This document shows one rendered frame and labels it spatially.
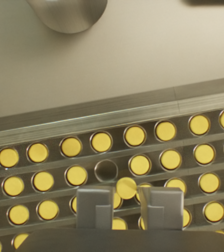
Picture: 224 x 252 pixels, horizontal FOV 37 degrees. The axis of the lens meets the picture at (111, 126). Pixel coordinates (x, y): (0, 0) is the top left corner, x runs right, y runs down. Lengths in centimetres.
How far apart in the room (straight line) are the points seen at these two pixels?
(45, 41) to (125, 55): 8
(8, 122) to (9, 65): 17
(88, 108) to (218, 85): 8
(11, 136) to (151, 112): 8
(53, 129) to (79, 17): 15
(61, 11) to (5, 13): 10
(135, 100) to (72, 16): 14
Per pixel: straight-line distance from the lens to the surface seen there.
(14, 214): 21
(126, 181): 18
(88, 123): 19
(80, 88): 35
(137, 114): 19
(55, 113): 20
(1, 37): 38
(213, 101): 20
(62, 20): 32
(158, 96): 20
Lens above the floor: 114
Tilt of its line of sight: 89 degrees down
